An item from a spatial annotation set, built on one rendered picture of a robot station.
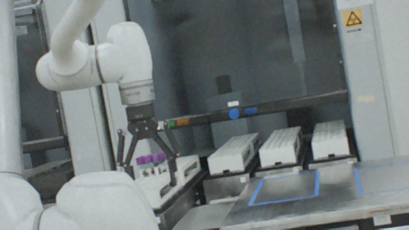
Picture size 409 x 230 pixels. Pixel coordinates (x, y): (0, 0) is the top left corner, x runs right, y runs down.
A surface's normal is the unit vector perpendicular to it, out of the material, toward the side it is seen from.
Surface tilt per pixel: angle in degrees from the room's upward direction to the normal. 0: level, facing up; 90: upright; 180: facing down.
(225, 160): 90
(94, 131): 90
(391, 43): 90
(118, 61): 92
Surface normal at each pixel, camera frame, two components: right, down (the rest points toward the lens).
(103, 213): 0.12, -0.26
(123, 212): 0.46, -0.32
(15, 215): 0.28, -0.59
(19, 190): 0.73, -0.41
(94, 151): -0.16, 0.08
